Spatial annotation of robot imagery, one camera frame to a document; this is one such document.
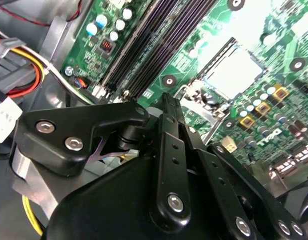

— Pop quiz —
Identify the silver green CPU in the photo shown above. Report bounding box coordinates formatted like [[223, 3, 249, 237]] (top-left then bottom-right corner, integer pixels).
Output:
[[205, 46, 263, 101]]

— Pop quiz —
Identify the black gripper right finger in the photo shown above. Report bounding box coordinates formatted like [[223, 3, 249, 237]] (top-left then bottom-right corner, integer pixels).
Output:
[[171, 96, 308, 240]]

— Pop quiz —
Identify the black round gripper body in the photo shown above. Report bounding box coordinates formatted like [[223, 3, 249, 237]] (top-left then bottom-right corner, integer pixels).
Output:
[[43, 153, 244, 240]]

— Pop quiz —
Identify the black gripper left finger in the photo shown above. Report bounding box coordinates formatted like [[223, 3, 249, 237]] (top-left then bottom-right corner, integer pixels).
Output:
[[8, 92, 192, 228]]

